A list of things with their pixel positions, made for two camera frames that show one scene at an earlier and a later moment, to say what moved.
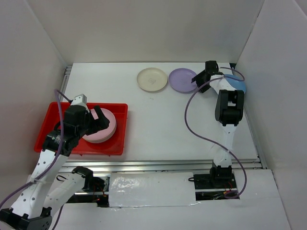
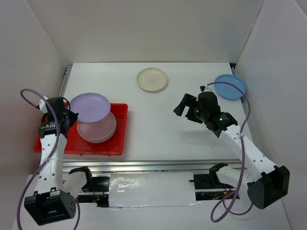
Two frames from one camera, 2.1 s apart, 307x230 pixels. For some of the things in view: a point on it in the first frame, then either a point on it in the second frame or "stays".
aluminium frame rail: (253, 166) stays
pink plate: (104, 135) stays
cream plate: (152, 79) stays
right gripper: (198, 77) -> (188, 100)
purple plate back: (180, 80) -> (91, 107)
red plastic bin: (114, 146) stays
